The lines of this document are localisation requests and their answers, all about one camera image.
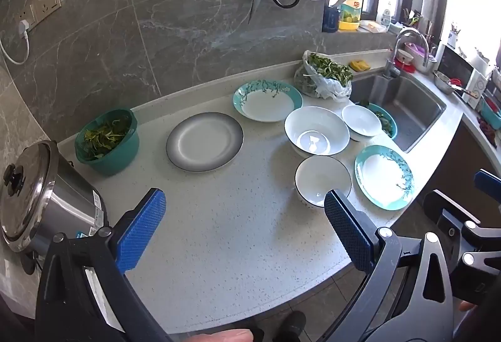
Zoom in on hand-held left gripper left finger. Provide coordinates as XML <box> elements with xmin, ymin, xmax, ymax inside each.
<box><xmin>35</xmin><ymin>187</ymin><xmax>184</xmax><ymax>342</ymax></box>

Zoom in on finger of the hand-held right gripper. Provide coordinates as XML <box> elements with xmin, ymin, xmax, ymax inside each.
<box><xmin>423</xmin><ymin>189</ymin><xmax>501</xmax><ymax>249</ymax></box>
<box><xmin>473</xmin><ymin>169</ymin><xmax>501</xmax><ymax>205</ymax></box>

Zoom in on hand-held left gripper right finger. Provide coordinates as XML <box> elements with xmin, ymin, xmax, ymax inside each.
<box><xmin>324</xmin><ymin>189</ymin><xmax>455</xmax><ymax>342</ymax></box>

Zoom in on dark rimmed white bowl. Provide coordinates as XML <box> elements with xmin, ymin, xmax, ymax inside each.
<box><xmin>295</xmin><ymin>155</ymin><xmax>352</xmax><ymax>208</ymax></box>

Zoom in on teal floral plate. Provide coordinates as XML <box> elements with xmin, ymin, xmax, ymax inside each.
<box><xmin>233</xmin><ymin>80</ymin><xmax>303</xmax><ymax>122</ymax></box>
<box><xmin>354</xmin><ymin>145</ymin><xmax>415</xmax><ymax>209</ymax></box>

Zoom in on large white bowl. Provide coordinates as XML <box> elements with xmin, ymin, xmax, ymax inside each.
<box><xmin>284</xmin><ymin>106</ymin><xmax>350</xmax><ymax>158</ymax></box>

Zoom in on grey rimmed plate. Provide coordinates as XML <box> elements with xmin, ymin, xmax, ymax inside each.
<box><xmin>166</xmin><ymin>112</ymin><xmax>244</xmax><ymax>172</ymax></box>

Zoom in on small white bowl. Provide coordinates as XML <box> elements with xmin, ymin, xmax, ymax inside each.
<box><xmin>342</xmin><ymin>104</ymin><xmax>382</xmax><ymax>142</ymax></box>

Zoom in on person's left hand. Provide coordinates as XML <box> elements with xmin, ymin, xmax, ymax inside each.
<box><xmin>187</xmin><ymin>328</ymin><xmax>255</xmax><ymax>342</ymax></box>

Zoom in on brown base cabinet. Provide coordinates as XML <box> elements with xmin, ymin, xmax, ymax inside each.
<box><xmin>391</xmin><ymin>123</ymin><xmax>501</xmax><ymax>233</ymax></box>

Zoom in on teal plastic basket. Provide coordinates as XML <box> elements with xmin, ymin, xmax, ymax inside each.
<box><xmin>479</xmin><ymin>96</ymin><xmax>501</xmax><ymax>130</ymax></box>

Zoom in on steel rice cooker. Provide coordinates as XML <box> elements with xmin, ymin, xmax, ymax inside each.
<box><xmin>21</xmin><ymin>156</ymin><xmax>109</xmax><ymax>276</ymax></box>

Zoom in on green plastic basin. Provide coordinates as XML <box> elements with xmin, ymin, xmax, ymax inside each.
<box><xmin>74</xmin><ymin>109</ymin><xmax>140</xmax><ymax>176</ymax></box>

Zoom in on leafy greens in green basin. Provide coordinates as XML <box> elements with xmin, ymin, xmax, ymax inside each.
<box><xmin>80</xmin><ymin>116</ymin><xmax>132</xmax><ymax>161</ymax></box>

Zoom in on teal strainer basin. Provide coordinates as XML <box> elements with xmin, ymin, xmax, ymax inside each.
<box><xmin>358</xmin><ymin>102</ymin><xmax>398</xmax><ymax>139</ymax></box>

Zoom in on steel mixing bowl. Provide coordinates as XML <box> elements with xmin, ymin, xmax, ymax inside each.
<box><xmin>433</xmin><ymin>70</ymin><xmax>457</xmax><ymax>94</ymax></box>

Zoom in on white microwave oven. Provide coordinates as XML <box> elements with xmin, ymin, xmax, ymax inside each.
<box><xmin>437</xmin><ymin>44</ymin><xmax>488</xmax><ymax>110</ymax></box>

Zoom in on person's dark shoe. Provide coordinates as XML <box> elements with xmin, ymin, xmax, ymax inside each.
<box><xmin>280</xmin><ymin>311</ymin><xmax>307</xmax><ymax>342</ymax></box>

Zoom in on steel cooker lid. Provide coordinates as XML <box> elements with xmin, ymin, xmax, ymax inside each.
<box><xmin>0</xmin><ymin>140</ymin><xmax>60</xmax><ymax>252</ymax></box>

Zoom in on pink plastic container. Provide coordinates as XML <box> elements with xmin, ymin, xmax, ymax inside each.
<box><xmin>403</xmin><ymin>42</ymin><xmax>428</xmax><ymax>61</ymax></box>

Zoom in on steel faucet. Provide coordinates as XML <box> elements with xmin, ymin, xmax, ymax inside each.
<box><xmin>381</xmin><ymin>28</ymin><xmax>431</xmax><ymax>79</ymax></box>

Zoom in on plastic bag of greens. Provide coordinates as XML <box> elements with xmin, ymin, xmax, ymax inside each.
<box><xmin>294</xmin><ymin>51</ymin><xmax>354</xmax><ymax>100</ymax></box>

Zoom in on white soap dish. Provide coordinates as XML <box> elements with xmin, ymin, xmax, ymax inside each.
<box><xmin>359</xmin><ymin>20</ymin><xmax>388</xmax><ymax>33</ymax></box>

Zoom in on white dish soap bottle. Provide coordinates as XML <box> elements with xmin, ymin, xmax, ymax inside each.
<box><xmin>376</xmin><ymin>0</ymin><xmax>395</xmax><ymax>26</ymax></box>

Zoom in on blue cup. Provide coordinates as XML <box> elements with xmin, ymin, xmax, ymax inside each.
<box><xmin>322</xmin><ymin>5</ymin><xmax>340</xmax><ymax>33</ymax></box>

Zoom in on cooking oil bottle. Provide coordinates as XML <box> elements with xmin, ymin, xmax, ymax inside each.
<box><xmin>338</xmin><ymin>0</ymin><xmax>364</xmax><ymax>25</ymax></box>

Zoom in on white plug with cable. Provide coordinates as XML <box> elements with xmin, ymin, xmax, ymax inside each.
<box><xmin>0</xmin><ymin>19</ymin><xmax>32</xmax><ymax>65</ymax></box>

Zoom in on wall socket panel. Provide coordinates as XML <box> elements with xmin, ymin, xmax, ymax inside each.
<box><xmin>18</xmin><ymin>0</ymin><xmax>62</xmax><ymax>33</ymax></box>

